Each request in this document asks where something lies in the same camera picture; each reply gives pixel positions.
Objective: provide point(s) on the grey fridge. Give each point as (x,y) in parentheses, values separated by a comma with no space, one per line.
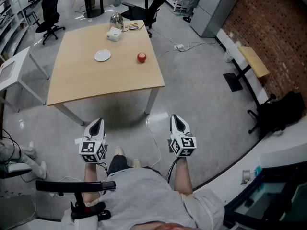
(216,8)

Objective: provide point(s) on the red apple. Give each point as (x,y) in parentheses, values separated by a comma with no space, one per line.
(141,57)

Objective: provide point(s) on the person's grey shirt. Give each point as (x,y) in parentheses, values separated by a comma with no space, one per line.
(144,195)

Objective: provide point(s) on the silver steel kettle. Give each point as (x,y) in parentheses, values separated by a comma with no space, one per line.
(116,20)

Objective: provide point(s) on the white trash can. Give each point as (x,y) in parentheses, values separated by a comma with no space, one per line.
(228,56)

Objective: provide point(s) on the person's dark trousers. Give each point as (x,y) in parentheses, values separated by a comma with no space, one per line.
(117,164)

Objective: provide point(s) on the person's right forearm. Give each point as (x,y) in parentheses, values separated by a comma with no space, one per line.
(183,174)

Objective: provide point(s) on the white floor appliance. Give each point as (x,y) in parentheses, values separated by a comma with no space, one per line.
(14,168)

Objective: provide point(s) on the white tissue pack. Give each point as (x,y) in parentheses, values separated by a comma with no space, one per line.
(114,34)

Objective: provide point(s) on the person's left forearm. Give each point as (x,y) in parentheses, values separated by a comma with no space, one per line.
(91,174)

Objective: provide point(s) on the grey computer mouse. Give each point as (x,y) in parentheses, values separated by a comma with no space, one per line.
(133,28)

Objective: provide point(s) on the person's white shoe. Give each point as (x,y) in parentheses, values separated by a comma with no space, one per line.
(119,151)
(136,163)

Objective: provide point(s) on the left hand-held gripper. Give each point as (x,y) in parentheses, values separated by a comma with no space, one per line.
(92,150)

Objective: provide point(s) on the person's right white shoe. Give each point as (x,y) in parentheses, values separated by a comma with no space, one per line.
(136,163)

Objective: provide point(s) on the white plate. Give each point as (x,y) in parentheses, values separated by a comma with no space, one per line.
(102,55)

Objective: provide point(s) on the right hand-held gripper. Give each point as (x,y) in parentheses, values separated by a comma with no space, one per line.
(183,145)

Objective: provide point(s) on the small white table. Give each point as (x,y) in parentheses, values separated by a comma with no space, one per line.
(16,66)

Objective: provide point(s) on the person's left white shoe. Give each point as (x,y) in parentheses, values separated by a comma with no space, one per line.
(119,151)

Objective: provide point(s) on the black chest mount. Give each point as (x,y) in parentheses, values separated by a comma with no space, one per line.
(72,186)

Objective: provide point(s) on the white power strip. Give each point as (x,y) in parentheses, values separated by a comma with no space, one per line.
(179,46)

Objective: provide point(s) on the wooden bench with black stand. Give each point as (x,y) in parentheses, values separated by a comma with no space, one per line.
(254,61)

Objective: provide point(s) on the yellow utility knife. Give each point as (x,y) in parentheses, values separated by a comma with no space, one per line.
(131,25)

